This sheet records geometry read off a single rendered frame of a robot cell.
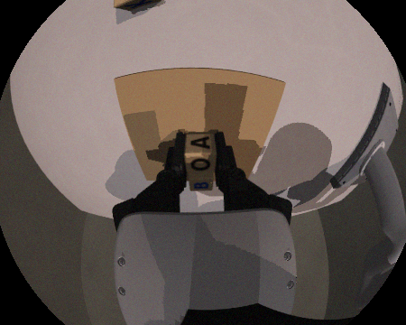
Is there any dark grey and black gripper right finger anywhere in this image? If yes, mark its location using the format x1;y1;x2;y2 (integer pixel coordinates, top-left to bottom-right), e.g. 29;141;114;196
215;132;292;225

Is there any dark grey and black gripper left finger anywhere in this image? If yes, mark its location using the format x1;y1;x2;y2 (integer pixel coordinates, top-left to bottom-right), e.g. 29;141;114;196
112;133;187;232

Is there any tan square mat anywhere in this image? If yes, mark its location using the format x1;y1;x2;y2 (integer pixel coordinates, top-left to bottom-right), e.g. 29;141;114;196
114;68;286;181

